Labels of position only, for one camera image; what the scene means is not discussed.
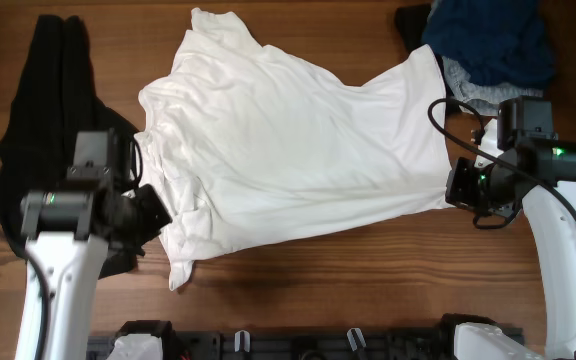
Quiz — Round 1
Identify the white t-shirt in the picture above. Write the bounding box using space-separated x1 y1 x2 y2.
136 9 450 289

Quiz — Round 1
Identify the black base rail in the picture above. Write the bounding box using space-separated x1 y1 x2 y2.
86 320 524 360

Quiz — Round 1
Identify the black garment on left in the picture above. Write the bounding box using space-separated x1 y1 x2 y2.
0 13 144 280

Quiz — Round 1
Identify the white rail clip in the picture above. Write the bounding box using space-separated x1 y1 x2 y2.
234 330 251 353
347 328 368 360

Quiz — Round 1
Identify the dark blue garment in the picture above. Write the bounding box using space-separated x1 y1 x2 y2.
422 0 555 90

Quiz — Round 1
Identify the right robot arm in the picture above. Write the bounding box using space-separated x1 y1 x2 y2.
436 96 576 359

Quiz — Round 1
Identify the black garment at top right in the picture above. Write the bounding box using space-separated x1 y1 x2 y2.
394 4 432 53

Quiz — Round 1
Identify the right white rail clip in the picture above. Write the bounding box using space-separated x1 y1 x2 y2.
347 328 368 360

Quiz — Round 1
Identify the light grey garment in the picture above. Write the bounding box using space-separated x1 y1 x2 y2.
442 57 544 116

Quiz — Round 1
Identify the black garment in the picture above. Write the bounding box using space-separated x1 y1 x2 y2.
0 13 144 280
394 4 432 53

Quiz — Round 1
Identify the left white rail clip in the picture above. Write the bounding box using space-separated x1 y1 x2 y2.
234 330 251 353

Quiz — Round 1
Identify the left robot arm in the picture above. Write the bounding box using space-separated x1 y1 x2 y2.
15 130 171 359

